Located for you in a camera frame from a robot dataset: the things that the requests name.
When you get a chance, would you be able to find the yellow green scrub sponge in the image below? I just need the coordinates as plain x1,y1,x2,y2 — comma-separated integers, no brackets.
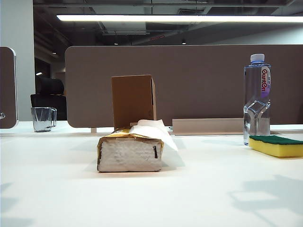
248,134,303,158

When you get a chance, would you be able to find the clear plastic water bottle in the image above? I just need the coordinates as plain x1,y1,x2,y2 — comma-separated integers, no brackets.
243,53,272,146

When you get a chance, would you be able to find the white tissue sheet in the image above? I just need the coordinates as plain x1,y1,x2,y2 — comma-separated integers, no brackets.
129,119,186,169

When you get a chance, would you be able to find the brown cardboard box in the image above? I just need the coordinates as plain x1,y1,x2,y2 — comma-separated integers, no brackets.
110,74,157,130

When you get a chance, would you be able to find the gold tissue pack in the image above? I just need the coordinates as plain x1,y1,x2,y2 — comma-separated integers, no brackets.
97,127,164,173

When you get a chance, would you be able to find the beige tray at table edge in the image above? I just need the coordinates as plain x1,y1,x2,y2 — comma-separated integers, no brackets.
172,118,245,136

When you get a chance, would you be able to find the long ceiling light strip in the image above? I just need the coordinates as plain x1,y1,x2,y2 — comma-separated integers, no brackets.
56,14,303,23

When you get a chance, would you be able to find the black office chair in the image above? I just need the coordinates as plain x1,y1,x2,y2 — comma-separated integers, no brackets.
29,75,68,121

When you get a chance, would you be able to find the clear glass mug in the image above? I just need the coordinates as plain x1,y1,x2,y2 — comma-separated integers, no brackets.
30,106,58,132

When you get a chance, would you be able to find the white-rimmed brown divider panel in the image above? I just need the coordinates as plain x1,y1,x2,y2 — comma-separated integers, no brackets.
0,46,19,130

